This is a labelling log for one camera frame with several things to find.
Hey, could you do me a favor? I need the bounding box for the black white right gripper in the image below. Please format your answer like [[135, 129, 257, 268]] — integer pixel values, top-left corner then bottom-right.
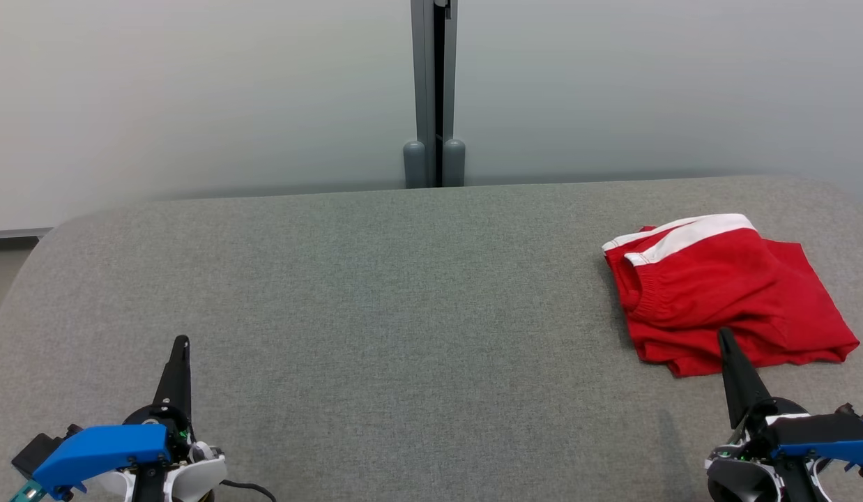
[[705, 328, 834, 502]]

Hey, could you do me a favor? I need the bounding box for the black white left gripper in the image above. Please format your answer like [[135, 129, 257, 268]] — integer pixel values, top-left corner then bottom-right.
[[90, 335, 229, 502]]

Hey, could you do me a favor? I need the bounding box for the red basketball shorts white trim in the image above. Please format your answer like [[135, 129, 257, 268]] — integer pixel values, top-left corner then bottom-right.
[[602, 213, 860, 367]]

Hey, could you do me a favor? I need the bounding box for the red basketball jersey number 23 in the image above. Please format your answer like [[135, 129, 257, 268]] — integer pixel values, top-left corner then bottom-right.
[[630, 239, 861, 378]]

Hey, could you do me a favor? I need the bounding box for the thin black cable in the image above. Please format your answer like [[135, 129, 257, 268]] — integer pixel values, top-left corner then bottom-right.
[[219, 480, 277, 502]]

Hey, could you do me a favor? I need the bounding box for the grey cylindrical post cap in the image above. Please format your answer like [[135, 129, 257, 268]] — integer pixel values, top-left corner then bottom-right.
[[442, 139, 466, 187], [403, 141, 428, 189]]

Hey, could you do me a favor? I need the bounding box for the grey partition post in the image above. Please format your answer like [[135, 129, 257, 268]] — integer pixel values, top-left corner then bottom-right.
[[411, 0, 459, 188]]

